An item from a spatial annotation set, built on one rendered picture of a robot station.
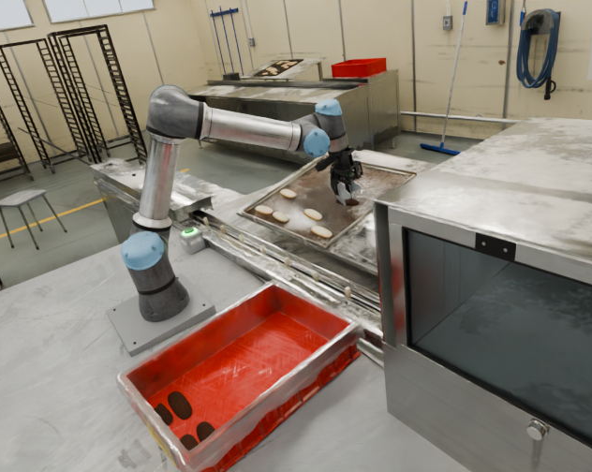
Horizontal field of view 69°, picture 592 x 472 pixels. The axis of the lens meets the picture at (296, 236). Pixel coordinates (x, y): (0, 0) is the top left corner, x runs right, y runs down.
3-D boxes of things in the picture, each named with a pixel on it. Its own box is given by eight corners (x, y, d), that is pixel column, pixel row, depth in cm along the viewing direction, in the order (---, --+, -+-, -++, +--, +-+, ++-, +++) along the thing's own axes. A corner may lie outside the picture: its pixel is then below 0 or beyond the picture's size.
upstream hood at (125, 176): (93, 176, 278) (88, 164, 274) (120, 168, 287) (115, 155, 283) (178, 226, 187) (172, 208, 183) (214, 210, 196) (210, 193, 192)
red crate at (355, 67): (331, 77, 489) (330, 65, 484) (351, 70, 510) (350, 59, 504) (367, 76, 454) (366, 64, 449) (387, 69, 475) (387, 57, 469)
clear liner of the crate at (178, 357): (125, 405, 102) (111, 376, 98) (279, 303, 129) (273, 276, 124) (198, 503, 78) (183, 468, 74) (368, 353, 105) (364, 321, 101)
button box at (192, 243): (184, 257, 173) (176, 232, 168) (200, 249, 177) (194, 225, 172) (193, 263, 167) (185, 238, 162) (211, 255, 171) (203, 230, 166)
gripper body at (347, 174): (350, 187, 142) (342, 154, 135) (331, 184, 148) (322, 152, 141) (364, 175, 146) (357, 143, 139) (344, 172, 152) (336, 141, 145)
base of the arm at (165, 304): (147, 329, 125) (135, 302, 120) (136, 304, 137) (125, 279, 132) (196, 305, 130) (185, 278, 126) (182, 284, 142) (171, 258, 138)
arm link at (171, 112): (148, 91, 102) (337, 126, 118) (150, 85, 112) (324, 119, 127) (143, 139, 107) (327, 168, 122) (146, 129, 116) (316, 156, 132)
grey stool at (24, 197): (11, 248, 414) (-12, 205, 394) (41, 230, 444) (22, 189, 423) (37, 250, 401) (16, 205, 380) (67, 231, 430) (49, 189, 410)
